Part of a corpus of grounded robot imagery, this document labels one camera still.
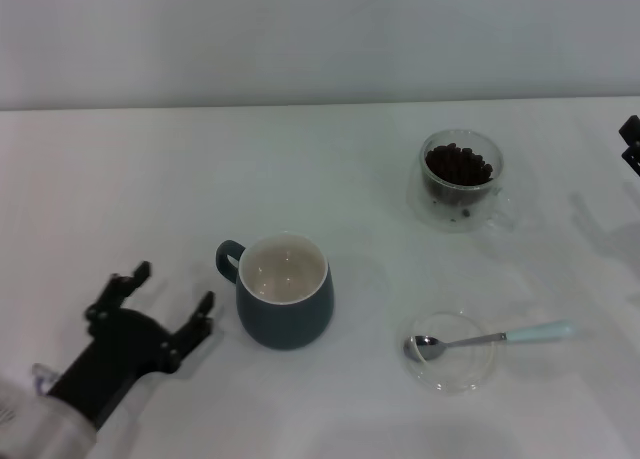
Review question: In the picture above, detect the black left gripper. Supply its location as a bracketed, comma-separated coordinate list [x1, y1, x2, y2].
[47, 261, 216, 430]

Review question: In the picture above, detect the dark blue ceramic mug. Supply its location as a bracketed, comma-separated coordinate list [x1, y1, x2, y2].
[215, 231, 335, 352]

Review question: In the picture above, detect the steel spoon with blue handle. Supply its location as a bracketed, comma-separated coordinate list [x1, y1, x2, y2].
[403, 319, 575, 364]

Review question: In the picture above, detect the pile of coffee beans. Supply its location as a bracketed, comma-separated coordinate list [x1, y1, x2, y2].
[423, 142, 495, 205]

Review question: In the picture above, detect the clear glass saucer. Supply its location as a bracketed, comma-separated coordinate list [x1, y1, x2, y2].
[399, 308, 500, 394]

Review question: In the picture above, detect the double-wall glass cup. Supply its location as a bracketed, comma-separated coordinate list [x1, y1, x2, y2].
[407, 127, 516, 234]

